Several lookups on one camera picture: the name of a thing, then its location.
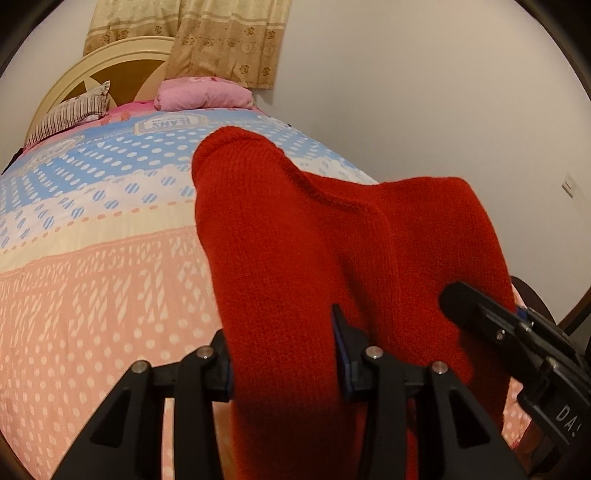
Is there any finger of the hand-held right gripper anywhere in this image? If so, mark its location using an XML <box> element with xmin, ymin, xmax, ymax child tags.
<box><xmin>515</xmin><ymin>305</ymin><xmax>583</xmax><ymax>358</ymax></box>
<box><xmin>438</xmin><ymin>282</ymin><xmax>561</xmax><ymax>393</ymax></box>

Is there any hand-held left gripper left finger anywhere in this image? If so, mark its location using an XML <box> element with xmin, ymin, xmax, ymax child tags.
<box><xmin>51</xmin><ymin>330</ymin><xmax>234</xmax><ymax>480</ymax></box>

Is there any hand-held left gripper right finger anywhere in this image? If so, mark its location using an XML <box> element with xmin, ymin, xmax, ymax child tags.
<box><xmin>331</xmin><ymin>304</ymin><xmax>527</xmax><ymax>480</ymax></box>

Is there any red knitted sweater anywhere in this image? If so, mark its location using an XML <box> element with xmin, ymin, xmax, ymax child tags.
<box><xmin>191</xmin><ymin>126</ymin><xmax>518</xmax><ymax>480</ymax></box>

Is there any dark wooden furniture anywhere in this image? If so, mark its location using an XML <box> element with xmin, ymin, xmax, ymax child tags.
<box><xmin>510</xmin><ymin>276</ymin><xmax>591</xmax><ymax>337</ymax></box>

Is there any dotted pink blue quilt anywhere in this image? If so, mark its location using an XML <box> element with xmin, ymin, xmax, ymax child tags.
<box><xmin>0</xmin><ymin>105</ymin><xmax>536</xmax><ymax>480</ymax></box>

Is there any pink pillow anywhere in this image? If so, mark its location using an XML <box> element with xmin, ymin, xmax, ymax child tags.
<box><xmin>154</xmin><ymin>76</ymin><xmax>254</xmax><ymax>112</ymax></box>

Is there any pink bed sheet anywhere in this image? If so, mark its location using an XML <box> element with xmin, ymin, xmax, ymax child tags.
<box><xmin>95</xmin><ymin>98</ymin><xmax>160</xmax><ymax>121</ymax></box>

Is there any striped pillow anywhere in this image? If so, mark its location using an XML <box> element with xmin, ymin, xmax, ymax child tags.
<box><xmin>23</xmin><ymin>80</ymin><xmax>112</xmax><ymax>146</ymax></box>

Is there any cream wooden headboard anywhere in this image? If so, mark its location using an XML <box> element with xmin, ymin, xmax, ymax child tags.
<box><xmin>23</xmin><ymin>36</ymin><xmax>178</xmax><ymax>144</ymax></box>

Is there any beige floral curtain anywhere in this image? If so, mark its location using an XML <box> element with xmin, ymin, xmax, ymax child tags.
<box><xmin>83</xmin><ymin>0</ymin><xmax>291</xmax><ymax>90</ymax></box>

